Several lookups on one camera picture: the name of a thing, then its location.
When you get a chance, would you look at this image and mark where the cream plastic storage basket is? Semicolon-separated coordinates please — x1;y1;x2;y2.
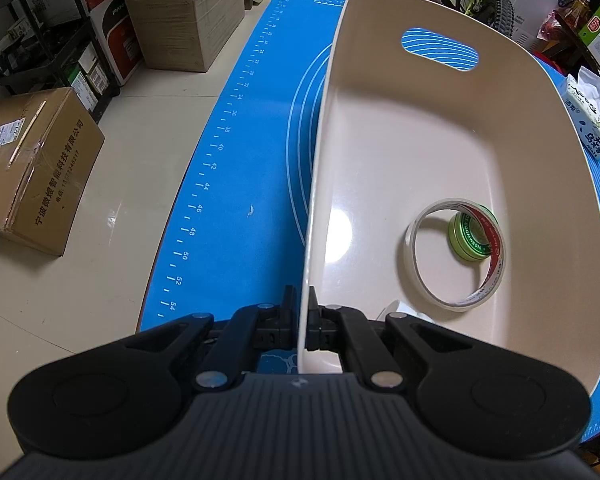
296;0;600;414

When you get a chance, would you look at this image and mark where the clear adhesive tape roll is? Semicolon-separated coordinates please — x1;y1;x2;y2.
405;199;507;313

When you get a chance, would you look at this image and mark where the brown cardboard box printed text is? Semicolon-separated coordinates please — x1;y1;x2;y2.
0;86;106;258

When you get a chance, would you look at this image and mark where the black metal shelf rack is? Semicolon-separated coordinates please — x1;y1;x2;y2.
0;0;122;124

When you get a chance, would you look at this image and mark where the small translucent plastic object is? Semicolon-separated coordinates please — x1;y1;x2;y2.
377;299;434;324

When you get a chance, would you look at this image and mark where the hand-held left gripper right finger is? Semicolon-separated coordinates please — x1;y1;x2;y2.
306;286;481;393

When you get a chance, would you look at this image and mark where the large taped cardboard box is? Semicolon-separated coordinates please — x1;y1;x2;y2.
114;0;254;73

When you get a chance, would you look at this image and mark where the white tissue pack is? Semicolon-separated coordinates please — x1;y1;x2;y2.
562;67;600;161

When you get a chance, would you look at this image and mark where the green round tin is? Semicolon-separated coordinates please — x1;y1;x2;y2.
448;206;501;264

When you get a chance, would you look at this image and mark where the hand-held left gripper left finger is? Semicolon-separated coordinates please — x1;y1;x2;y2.
125;285;299;393

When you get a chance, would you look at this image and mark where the small box with green label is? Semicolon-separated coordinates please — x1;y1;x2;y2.
70;42;107;107

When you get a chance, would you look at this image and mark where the red and white appliance box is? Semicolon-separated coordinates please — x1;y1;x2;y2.
86;0;144;87

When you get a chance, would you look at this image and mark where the blue silicone baking mat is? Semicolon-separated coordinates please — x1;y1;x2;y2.
135;0;600;444

